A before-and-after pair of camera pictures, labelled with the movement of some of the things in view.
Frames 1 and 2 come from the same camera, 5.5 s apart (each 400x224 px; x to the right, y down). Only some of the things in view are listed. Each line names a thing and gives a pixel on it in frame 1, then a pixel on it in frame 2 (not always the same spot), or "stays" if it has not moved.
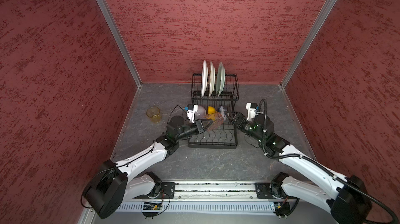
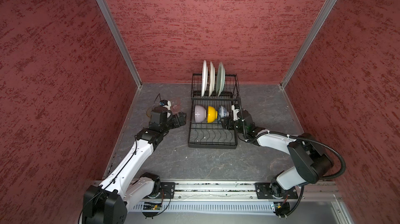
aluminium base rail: [213, 191] stays
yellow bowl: [211, 110] stays
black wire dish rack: [213, 98] stays
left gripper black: [200, 128] -> [183, 120]
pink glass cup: [218, 121] -> [175, 105]
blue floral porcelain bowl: [224, 112] stays
